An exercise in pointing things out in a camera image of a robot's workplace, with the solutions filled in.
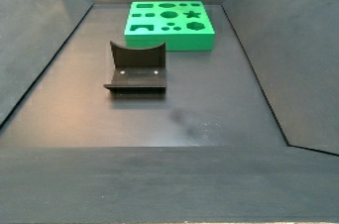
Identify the black curved holder stand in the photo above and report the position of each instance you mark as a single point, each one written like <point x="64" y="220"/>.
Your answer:
<point x="139" y="69"/>

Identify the green shape sorter block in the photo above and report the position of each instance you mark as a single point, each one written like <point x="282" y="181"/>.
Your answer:
<point x="178" y="23"/>

